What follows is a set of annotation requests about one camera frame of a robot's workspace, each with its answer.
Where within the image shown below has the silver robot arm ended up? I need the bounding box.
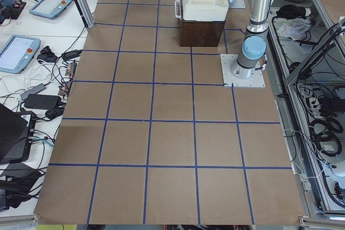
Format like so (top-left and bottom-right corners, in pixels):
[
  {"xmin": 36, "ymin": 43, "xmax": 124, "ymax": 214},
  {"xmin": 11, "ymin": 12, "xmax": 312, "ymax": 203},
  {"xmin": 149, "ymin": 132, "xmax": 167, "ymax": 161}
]
[{"xmin": 230, "ymin": 0, "xmax": 272, "ymax": 80}]

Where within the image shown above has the blue teach pendant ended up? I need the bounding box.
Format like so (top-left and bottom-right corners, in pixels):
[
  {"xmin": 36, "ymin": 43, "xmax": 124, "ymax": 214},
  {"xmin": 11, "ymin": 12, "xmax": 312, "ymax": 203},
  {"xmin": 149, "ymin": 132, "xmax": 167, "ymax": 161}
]
[
  {"xmin": 29, "ymin": 0, "xmax": 73, "ymax": 19},
  {"xmin": 1, "ymin": 34, "xmax": 41, "ymax": 74}
]

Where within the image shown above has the black laptop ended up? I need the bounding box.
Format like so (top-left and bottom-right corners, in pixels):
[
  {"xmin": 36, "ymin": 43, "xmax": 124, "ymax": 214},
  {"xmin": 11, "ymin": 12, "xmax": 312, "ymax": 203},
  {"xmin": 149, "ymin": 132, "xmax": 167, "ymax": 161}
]
[{"xmin": 1, "ymin": 105, "xmax": 37, "ymax": 164}]

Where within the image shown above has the blue teach pendant far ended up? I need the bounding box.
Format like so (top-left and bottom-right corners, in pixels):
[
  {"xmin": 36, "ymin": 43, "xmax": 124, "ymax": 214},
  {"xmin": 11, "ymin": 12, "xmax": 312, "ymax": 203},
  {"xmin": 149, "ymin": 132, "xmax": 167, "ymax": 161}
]
[{"xmin": 29, "ymin": 0, "xmax": 73, "ymax": 19}]

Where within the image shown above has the dark wooden drawer cabinet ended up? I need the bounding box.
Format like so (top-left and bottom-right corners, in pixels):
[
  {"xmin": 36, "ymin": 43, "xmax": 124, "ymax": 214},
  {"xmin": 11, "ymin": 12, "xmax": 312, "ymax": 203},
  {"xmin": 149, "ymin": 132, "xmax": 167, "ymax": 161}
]
[{"xmin": 180, "ymin": 20, "xmax": 225, "ymax": 47}]

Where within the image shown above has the blue teach pendant near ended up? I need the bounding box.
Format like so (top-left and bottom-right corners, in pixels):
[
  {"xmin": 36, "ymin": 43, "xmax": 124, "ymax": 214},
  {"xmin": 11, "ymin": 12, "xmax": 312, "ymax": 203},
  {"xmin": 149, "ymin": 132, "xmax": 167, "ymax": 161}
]
[{"xmin": 1, "ymin": 34, "xmax": 41, "ymax": 74}]

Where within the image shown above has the white crumpled cloth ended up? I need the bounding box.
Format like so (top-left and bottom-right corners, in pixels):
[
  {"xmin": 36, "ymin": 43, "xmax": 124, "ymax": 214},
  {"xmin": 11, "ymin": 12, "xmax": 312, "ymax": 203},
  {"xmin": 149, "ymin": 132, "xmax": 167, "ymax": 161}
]
[{"xmin": 277, "ymin": 18, "xmax": 311, "ymax": 40}]

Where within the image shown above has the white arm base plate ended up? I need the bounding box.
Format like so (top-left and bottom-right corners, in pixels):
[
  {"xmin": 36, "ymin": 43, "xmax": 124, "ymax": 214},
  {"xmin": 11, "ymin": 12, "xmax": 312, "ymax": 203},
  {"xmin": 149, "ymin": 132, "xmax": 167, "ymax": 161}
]
[{"xmin": 220, "ymin": 54, "xmax": 266, "ymax": 88}]

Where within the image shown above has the black power brick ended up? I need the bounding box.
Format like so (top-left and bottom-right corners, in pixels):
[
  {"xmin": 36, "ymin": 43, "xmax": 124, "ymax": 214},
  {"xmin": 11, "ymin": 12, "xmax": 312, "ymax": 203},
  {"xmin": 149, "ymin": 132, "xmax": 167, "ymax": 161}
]
[{"xmin": 24, "ymin": 94, "xmax": 61, "ymax": 110}]

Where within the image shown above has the wooden drawer with white handle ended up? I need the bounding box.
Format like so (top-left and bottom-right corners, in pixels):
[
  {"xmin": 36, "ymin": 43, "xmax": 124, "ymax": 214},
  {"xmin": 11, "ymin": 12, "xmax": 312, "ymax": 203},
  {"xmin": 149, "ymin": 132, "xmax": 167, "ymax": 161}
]
[{"xmin": 174, "ymin": 0, "xmax": 181, "ymax": 20}]

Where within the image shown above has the grey usb hub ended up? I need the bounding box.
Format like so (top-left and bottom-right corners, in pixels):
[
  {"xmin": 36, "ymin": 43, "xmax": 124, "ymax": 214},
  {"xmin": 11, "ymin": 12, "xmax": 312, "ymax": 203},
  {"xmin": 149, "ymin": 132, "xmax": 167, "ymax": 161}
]
[{"xmin": 20, "ymin": 83, "xmax": 46, "ymax": 101}]

